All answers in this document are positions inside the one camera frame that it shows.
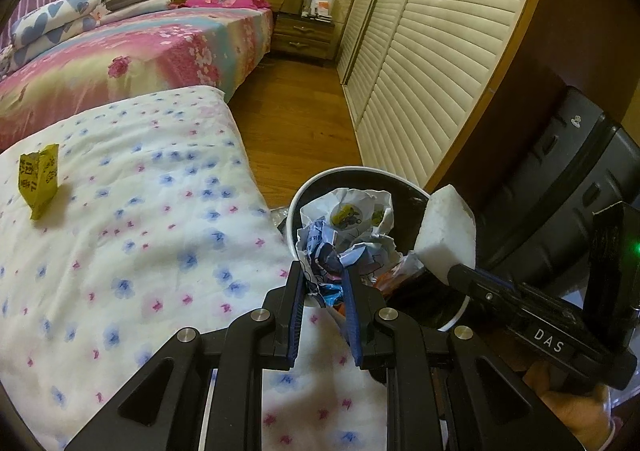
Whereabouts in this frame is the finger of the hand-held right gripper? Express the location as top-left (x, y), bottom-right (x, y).
top-left (447, 262), bottom-right (522, 315)

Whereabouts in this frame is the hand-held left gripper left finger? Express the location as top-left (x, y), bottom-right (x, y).
top-left (65, 261), bottom-right (307, 451)

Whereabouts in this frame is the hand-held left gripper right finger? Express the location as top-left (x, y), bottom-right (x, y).
top-left (342, 265), bottom-right (583, 451)

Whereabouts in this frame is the white foam block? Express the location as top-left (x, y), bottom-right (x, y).
top-left (414, 184), bottom-right (477, 288)

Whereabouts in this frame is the white printed wrapper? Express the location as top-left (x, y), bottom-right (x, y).
top-left (295, 187), bottom-right (403, 307)

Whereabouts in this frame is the black bin with white rim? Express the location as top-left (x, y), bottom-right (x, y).
top-left (285, 166), bottom-right (473, 332)

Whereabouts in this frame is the person's right hand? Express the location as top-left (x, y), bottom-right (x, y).
top-left (522, 360), bottom-right (616, 448)

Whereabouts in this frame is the orange white wrapper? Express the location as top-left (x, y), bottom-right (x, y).
top-left (372, 251), bottom-right (428, 294)

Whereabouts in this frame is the black suitcase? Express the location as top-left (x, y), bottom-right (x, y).
top-left (475, 86), bottom-right (640, 292)

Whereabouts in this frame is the white floral quilt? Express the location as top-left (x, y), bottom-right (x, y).
top-left (0, 86), bottom-right (396, 451)

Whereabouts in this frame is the cream slatted wardrobe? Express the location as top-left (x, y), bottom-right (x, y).
top-left (336, 0), bottom-right (640, 192)

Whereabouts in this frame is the wooden nightstand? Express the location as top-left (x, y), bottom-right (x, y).
top-left (271, 11), bottom-right (335, 63)

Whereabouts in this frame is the yellow snack packet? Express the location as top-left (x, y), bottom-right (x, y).
top-left (19, 144), bottom-right (60, 221)

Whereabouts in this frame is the pink floral bed sheet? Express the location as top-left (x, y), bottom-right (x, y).
top-left (0, 8), bottom-right (275, 152)

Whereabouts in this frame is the pink pillow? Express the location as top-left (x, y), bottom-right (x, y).
top-left (179, 0), bottom-right (271, 9)

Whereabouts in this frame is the heart print folded blanket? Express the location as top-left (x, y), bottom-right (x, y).
top-left (10, 0), bottom-right (101, 64)

